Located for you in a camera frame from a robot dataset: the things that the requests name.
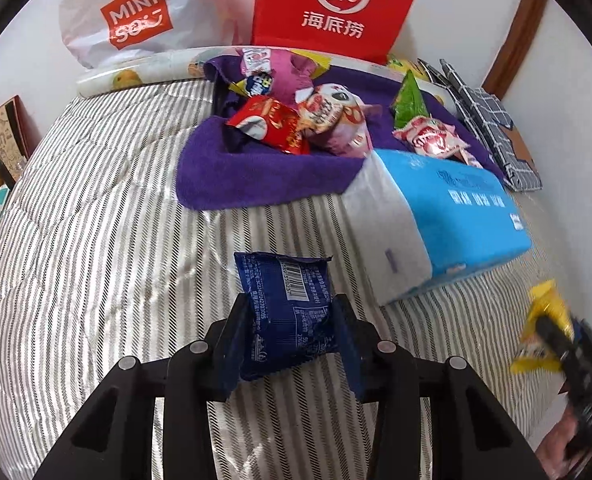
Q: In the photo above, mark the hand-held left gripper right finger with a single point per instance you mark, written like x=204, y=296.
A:
x=348, y=340

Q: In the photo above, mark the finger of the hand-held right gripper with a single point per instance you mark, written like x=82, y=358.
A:
x=556, y=335

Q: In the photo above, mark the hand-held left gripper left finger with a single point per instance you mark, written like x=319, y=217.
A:
x=237, y=330

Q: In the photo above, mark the yellow crinkled snack packet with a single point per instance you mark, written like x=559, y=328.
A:
x=543, y=300

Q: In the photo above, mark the dark blue snack packet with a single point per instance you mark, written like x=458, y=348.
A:
x=286, y=310

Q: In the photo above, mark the red and white snack packet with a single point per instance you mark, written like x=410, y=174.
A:
x=431, y=140

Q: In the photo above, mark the person's right hand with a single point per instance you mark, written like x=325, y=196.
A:
x=558, y=445

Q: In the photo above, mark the purple towel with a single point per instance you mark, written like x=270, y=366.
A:
x=256, y=175

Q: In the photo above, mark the blue tissue pack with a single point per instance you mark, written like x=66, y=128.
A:
x=456, y=210

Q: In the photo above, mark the pale pink snack packet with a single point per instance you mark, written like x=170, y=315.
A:
x=356, y=140

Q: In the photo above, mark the white snack packet dark print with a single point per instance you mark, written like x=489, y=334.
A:
x=326, y=107

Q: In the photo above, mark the grey checked cloth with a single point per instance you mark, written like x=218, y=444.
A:
x=481, y=110

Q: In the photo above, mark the green triangular snack packet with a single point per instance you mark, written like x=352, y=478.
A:
x=411, y=102

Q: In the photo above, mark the blue and yellow snack packet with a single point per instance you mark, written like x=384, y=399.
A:
x=256, y=85

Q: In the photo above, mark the patterned plastic-wrapped roll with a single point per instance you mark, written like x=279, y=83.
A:
x=140, y=72

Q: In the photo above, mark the yellow-green snack bag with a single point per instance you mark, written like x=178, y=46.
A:
x=401, y=65

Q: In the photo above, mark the red paper shopping bag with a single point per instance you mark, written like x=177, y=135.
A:
x=326, y=10

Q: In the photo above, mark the wooden door frame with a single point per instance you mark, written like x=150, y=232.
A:
x=518, y=35

